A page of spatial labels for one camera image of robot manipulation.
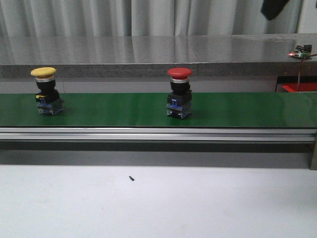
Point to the red mushroom push button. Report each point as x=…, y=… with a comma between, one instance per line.
x=179, y=100

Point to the yellow mushroom push button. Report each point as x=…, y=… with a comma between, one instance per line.
x=48, y=99

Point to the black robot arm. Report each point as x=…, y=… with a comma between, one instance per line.
x=272, y=8

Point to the green conveyor belt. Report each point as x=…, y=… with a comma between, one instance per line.
x=272, y=110

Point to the grey stone counter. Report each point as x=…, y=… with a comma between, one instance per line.
x=153, y=56

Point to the red plastic tray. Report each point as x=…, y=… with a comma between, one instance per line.
x=302, y=87

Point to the small green circuit board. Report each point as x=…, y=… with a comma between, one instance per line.
x=302, y=52

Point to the grey curtain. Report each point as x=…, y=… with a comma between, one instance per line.
x=43, y=18

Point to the aluminium conveyor frame rail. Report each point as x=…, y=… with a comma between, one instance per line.
x=163, y=134

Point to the grey metal support bracket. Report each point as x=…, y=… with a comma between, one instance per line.
x=313, y=160

